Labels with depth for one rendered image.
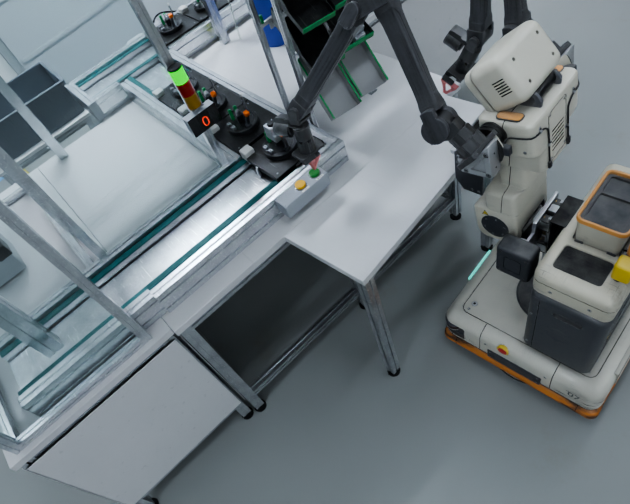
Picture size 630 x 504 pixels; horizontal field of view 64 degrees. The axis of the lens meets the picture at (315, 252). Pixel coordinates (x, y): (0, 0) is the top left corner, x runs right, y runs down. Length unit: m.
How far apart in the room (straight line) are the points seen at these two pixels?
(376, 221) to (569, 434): 1.17
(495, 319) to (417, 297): 0.52
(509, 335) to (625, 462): 0.61
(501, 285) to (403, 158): 0.71
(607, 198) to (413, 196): 0.60
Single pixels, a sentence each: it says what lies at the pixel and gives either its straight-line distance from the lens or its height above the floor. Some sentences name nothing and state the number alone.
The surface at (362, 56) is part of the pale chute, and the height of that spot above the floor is 1.08.
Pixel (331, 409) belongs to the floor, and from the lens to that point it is 2.40.
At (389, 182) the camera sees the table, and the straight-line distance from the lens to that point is 1.88.
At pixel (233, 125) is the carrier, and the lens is 2.14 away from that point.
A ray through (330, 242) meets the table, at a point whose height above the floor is 0.86.
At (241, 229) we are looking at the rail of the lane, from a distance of 1.79.
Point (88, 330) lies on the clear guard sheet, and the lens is 1.69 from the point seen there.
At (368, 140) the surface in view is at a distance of 2.07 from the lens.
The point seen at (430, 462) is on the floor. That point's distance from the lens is 2.28.
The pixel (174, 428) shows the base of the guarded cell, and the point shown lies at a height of 0.39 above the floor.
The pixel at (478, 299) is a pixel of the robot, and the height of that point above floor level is 0.28.
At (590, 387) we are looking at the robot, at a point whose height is 0.27.
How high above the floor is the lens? 2.21
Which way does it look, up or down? 51 degrees down
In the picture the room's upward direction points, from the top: 23 degrees counter-clockwise
